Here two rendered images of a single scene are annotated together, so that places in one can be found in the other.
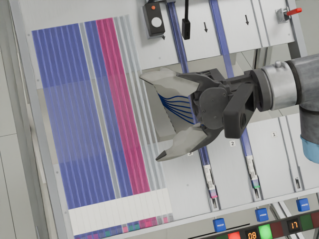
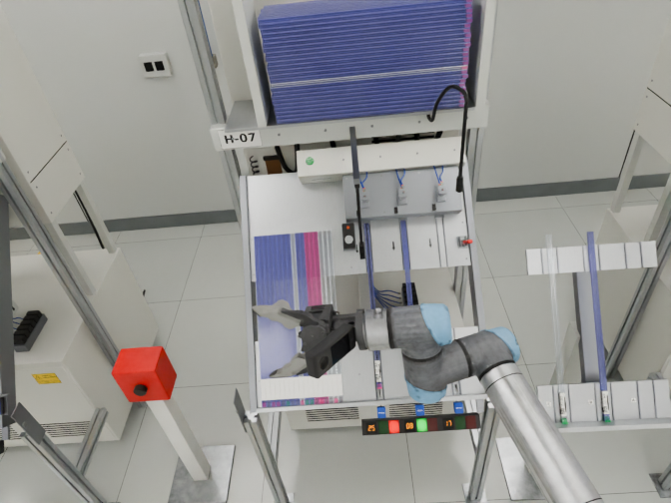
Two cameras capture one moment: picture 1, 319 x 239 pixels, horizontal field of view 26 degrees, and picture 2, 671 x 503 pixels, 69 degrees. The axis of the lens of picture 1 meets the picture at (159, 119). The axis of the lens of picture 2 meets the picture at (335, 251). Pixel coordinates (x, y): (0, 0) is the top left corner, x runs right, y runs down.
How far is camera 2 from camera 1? 0.46 m
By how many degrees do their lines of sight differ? 16
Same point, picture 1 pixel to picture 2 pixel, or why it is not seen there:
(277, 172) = not seen: hidden behind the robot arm
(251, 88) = (346, 330)
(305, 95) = (396, 342)
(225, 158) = (394, 356)
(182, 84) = (286, 319)
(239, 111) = (318, 355)
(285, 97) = (377, 342)
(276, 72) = (372, 319)
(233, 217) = not seen: hidden behind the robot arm
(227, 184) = (393, 379)
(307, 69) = (400, 320)
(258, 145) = not seen: hidden behind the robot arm
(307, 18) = (544, 226)
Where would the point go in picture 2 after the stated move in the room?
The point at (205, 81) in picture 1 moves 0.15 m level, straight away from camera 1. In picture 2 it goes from (306, 319) to (335, 264)
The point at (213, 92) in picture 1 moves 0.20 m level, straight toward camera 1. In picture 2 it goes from (313, 329) to (260, 426)
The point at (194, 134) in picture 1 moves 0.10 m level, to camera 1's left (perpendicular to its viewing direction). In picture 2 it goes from (299, 361) to (250, 352)
